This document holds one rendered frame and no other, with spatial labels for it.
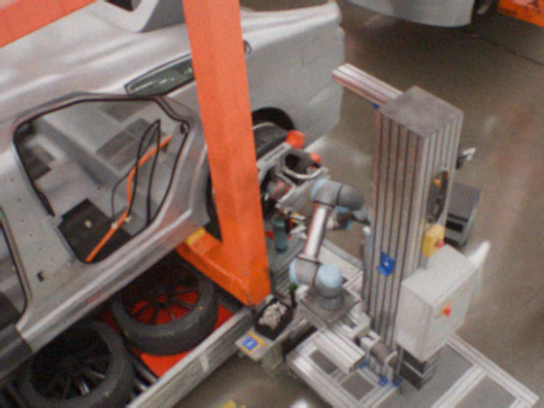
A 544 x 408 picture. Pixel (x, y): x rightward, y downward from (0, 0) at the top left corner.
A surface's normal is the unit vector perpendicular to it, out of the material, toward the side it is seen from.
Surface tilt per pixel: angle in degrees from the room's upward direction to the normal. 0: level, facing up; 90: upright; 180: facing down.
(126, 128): 6
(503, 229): 0
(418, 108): 0
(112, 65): 34
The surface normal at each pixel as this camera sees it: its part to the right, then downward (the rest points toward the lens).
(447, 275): -0.06, -0.70
